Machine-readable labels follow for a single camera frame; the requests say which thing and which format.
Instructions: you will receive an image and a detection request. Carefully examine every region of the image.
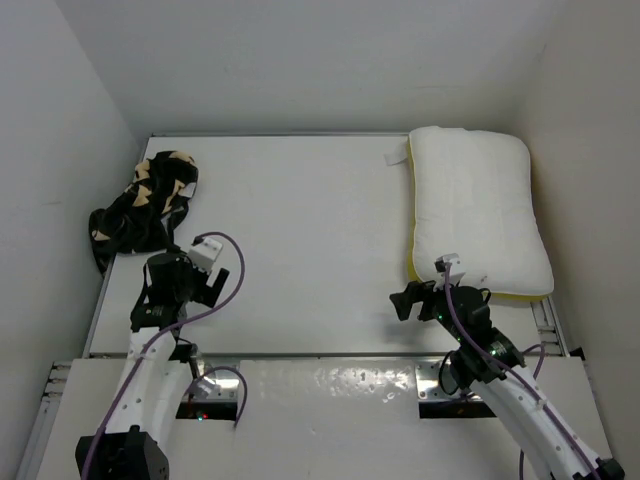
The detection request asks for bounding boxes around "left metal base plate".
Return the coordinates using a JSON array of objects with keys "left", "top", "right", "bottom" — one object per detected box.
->
[{"left": 182, "top": 359, "right": 240, "bottom": 403}]

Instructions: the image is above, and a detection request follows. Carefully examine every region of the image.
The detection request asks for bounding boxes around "black pillowcase with beige pattern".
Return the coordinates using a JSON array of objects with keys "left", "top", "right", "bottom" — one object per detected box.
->
[{"left": 88, "top": 151, "right": 199, "bottom": 273}]

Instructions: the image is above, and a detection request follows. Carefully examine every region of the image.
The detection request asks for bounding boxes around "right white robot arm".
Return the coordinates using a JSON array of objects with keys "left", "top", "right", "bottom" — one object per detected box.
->
[{"left": 390, "top": 282, "right": 625, "bottom": 479}]

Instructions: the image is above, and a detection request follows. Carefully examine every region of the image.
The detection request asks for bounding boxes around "white pillow with yellow edge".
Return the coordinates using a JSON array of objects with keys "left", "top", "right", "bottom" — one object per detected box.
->
[{"left": 385, "top": 126, "right": 554, "bottom": 300}]

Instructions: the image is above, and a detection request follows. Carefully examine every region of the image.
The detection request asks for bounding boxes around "white foam front board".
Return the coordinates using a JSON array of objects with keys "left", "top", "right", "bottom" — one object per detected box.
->
[{"left": 36, "top": 357, "right": 614, "bottom": 479}]

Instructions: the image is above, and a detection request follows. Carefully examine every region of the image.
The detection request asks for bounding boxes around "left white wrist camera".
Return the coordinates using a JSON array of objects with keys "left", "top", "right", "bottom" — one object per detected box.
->
[{"left": 187, "top": 237, "right": 223, "bottom": 272}]

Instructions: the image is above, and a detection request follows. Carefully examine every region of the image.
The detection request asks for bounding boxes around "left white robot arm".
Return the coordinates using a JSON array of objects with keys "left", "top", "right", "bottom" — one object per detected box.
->
[{"left": 75, "top": 242, "right": 229, "bottom": 479}]

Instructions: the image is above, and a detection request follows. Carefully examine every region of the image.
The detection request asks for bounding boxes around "metal base plate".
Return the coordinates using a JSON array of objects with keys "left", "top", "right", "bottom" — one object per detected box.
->
[
  {"left": 182, "top": 359, "right": 240, "bottom": 403},
  {"left": 415, "top": 358, "right": 481, "bottom": 403}
]

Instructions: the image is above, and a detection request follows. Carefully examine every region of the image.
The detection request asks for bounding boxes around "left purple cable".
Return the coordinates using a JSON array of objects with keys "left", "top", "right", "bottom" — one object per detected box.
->
[{"left": 82, "top": 230, "right": 250, "bottom": 480}]

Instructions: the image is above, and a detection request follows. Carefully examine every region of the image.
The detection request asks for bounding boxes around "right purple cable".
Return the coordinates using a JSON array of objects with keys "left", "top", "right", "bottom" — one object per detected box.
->
[{"left": 443, "top": 264, "right": 604, "bottom": 480}]

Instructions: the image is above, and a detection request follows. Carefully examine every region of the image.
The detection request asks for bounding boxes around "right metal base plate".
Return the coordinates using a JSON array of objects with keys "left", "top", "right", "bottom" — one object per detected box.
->
[{"left": 415, "top": 358, "right": 481, "bottom": 403}]

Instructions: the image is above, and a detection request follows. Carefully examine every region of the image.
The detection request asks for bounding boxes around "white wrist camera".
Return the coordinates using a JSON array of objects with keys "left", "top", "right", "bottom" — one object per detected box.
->
[
  {"left": 434, "top": 253, "right": 466, "bottom": 291},
  {"left": 187, "top": 237, "right": 223, "bottom": 272}
]

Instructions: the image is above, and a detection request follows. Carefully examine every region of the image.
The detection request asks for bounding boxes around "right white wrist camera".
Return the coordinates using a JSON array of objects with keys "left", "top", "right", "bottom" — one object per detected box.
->
[{"left": 434, "top": 253, "right": 466, "bottom": 291}]

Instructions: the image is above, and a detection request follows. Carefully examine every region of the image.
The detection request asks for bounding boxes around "purple cable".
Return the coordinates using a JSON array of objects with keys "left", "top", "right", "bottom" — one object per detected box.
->
[
  {"left": 443, "top": 264, "right": 604, "bottom": 480},
  {"left": 82, "top": 230, "right": 250, "bottom": 480}
]

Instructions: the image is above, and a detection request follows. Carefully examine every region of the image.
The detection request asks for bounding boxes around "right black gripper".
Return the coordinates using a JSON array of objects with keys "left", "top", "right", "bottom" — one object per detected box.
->
[{"left": 389, "top": 274, "right": 465, "bottom": 343}]

